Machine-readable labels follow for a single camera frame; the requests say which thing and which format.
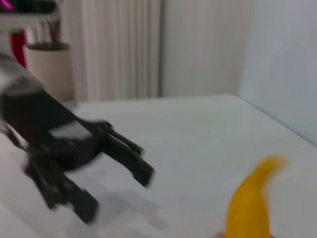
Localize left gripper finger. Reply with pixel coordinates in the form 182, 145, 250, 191
103, 128, 156, 188

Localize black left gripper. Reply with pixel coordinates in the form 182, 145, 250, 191
0, 86, 112, 224

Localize white pleated curtain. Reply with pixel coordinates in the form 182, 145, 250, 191
60, 0, 164, 102

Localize dry plant twigs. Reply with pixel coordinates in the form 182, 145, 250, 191
31, 19, 62, 46

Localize red object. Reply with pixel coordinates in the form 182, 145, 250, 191
9, 29, 27, 68

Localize yellow banana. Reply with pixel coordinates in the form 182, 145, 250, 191
223, 154, 289, 238

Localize beige plant pot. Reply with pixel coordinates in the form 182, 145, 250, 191
23, 42, 74, 100

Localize dark object with pink light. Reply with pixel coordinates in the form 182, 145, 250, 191
0, 0, 57, 14

